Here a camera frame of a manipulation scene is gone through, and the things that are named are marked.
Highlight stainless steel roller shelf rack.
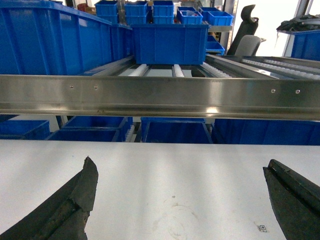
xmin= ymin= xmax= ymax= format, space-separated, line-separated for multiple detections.
xmin=0 ymin=54 xmax=320 ymax=143

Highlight blue bin below shelf left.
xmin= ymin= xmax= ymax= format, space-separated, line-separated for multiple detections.
xmin=47 ymin=116 xmax=133 ymax=142

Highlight blue crate far right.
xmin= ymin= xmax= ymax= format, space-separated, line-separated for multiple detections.
xmin=291 ymin=30 xmax=320 ymax=61

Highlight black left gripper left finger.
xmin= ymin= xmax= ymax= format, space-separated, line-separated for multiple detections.
xmin=0 ymin=157 xmax=99 ymax=240

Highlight blue bin below shelf centre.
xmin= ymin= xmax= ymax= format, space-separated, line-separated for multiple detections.
xmin=140 ymin=117 xmax=213 ymax=144

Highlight blue crate on rollers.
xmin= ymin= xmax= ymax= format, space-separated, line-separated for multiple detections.
xmin=131 ymin=23 xmax=209 ymax=65

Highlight large blue crate left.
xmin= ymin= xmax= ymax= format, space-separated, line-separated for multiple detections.
xmin=0 ymin=0 xmax=133 ymax=75

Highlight blue bin below shelf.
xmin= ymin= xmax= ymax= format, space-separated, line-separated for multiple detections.
xmin=140 ymin=117 xmax=213 ymax=144
xmin=211 ymin=119 xmax=320 ymax=146
xmin=47 ymin=116 xmax=133 ymax=142

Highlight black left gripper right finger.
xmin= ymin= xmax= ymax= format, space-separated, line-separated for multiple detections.
xmin=263 ymin=159 xmax=320 ymax=240

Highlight blue bin below shelf right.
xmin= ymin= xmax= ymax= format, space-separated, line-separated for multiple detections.
xmin=211 ymin=119 xmax=320 ymax=146

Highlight small QR code sticker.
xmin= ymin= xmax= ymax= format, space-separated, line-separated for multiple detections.
xmin=257 ymin=224 xmax=269 ymax=233

